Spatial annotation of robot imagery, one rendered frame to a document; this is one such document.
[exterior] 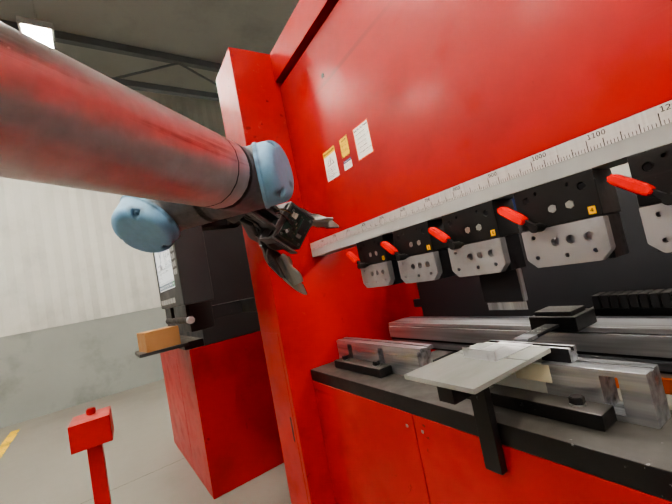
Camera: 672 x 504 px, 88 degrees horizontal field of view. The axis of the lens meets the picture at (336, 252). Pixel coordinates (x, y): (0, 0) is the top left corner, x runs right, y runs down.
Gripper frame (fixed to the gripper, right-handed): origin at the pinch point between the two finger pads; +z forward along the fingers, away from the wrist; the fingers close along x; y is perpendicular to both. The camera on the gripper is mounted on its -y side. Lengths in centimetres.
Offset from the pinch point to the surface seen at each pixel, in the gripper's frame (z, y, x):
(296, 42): -18, -65, 89
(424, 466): 59, -6, -31
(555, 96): 15, 27, 44
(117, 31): -186, -576, 295
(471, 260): 34.2, 6.4, 18.9
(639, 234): 77, 24, 52
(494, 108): 14, 15, 46
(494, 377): 31.6, 21.5, -6.9
